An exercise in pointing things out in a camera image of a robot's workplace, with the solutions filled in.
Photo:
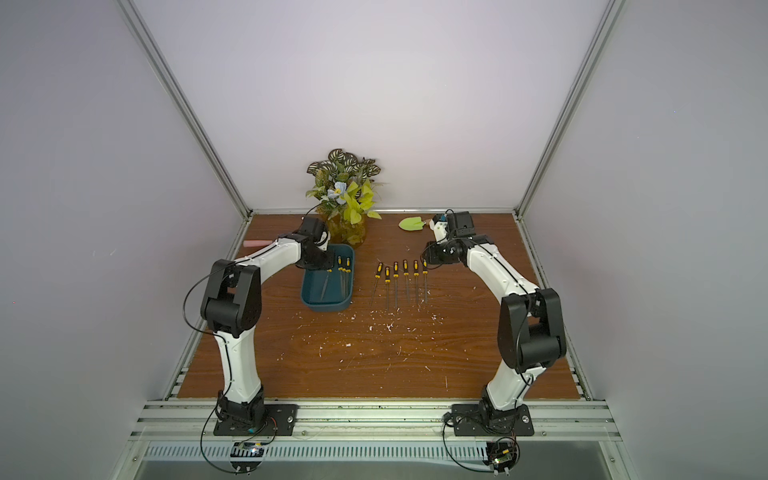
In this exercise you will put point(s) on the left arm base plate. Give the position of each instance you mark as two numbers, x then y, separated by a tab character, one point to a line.
257	420

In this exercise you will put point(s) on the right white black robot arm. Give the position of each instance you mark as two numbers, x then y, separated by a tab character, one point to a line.
530	334

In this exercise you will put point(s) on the right controller board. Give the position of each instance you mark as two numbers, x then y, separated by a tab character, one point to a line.
503	455

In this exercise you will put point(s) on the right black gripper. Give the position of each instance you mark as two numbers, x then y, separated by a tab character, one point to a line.
437	253

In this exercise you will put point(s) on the green trowel wooden handle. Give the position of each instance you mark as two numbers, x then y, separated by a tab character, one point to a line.
416	223

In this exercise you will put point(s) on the purple trowel pink handle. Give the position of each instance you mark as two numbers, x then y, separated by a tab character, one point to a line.
257	244

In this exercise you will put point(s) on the amber vase with plants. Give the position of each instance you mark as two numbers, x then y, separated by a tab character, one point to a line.
344	190

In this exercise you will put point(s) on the aluminium front rail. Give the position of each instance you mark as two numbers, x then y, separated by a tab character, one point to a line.
382	419

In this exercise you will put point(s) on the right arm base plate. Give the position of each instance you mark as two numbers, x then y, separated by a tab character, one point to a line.
482	419

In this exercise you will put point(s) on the controller board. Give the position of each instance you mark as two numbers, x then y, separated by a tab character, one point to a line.
246	456
503	455

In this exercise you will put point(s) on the left controller board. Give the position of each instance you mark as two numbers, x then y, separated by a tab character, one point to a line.
246	456

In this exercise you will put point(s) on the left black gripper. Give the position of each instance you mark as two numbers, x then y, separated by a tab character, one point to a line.
330	263

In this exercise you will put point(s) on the teal plastic storage box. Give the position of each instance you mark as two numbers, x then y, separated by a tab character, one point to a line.
330	290

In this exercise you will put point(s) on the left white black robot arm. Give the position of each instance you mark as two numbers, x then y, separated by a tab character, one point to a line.
232	306

